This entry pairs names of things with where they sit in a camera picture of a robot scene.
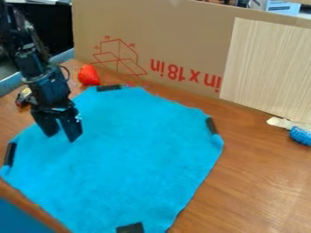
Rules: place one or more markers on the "cardboard box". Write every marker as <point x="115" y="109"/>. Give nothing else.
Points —
<point x="162" y="39"/>

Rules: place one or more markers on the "white box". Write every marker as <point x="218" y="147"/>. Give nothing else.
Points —
<point x="279" y="6"/>

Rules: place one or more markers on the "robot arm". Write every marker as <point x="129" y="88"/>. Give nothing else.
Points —
<point x="18" y="36"/>

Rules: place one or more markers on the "blue cloth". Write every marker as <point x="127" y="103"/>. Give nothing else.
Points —
<point x="117" y="157"/>

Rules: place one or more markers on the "red toy strawberry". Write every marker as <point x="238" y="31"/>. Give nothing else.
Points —
<point x="88" y="75"/>

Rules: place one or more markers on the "blue toy figure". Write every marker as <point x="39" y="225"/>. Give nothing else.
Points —
<point x="301" y="136"/>

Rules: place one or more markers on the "light wooden board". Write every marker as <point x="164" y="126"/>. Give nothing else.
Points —
<point x="269" y="66"/>

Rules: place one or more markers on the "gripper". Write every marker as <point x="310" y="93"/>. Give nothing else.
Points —
<point x="50" y="88"/>

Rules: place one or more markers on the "small yellow and black toy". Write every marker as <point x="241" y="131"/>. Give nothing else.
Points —
<point x="23" y="96"/>

